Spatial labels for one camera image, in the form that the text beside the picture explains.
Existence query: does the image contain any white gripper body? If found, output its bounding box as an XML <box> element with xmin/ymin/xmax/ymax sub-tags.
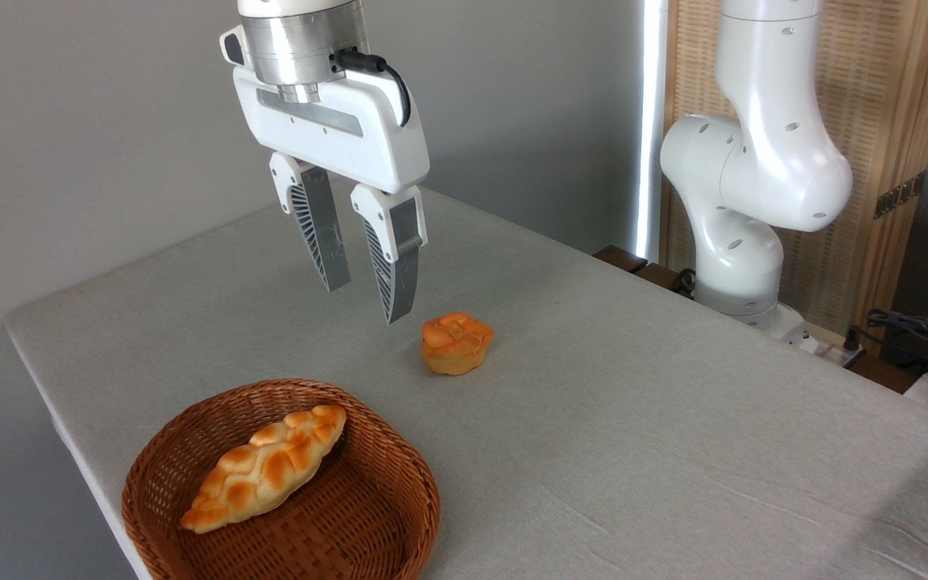
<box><xmin>220</xmin><ymin>25</ymin><xmax>431</xmax><ymax>195</ymax></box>

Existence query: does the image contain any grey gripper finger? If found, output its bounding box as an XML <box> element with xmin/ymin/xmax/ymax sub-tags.
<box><xmin>269</xmin><ymin>151</ymin><xmax>351</xmax><ymax>292</ymax></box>
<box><xmin>350</xmin><ymin>184</ymin><xmax>429</xmax><ymax>325</ymax></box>

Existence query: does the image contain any small round bread bun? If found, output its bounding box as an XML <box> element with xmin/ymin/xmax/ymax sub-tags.
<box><xmin>420</xmin><ymin>312</ymin><xmax>495</xmax><ymax>376</ymax></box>

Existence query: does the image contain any long braided bread loaf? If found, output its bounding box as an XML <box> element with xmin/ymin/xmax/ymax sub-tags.
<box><xmin>180</xmin><ymin>404</ymin><xmax>347</xmax><ymax>535</ymax></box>

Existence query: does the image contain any brown woven wicker basket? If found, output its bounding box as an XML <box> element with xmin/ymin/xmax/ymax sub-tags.
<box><xmin>121</xmin><ymin>379</ymin><xmax>441</xmax><ymax>580</ymax></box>

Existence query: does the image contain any dark brown wooden block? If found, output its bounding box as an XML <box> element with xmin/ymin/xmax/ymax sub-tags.
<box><xmin>593</xmin><ymin>245</ymin><xmax>648</xmax><ymax>275</ymax></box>
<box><xmin>635</xmin><ymin>263</ymin><xmax>694</xmax><ymax>296</ymax></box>

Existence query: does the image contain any grey tablecloth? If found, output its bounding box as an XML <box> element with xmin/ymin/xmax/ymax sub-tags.
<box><xmin>3</xmin><ymin>187</ymin><xmax>928</xmax><ymax>580</ymax></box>

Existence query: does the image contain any white power strip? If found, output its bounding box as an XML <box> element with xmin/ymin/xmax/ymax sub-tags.
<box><xmin>802</xmin><ymin>326</ymin><xmax>868</xmax><ymax>365</ymax></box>

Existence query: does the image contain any dark metal screen hinge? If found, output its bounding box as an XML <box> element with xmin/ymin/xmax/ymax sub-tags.
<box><xmin>873</xmin><ymin>172</ymin><xmax>926</xmax><ymax>220</ymax></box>

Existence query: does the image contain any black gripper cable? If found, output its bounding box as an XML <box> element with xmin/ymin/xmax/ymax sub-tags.
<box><xmin>333</xmin><ymin>48</ymin><xmax>413</xmax><ymax>128</ymax></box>

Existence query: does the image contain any black cable bundle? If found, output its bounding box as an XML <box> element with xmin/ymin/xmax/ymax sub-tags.
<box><xmin>844</xmin><ymin>309</ymin><xmax>928</xmax><ymax>373</ymax></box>

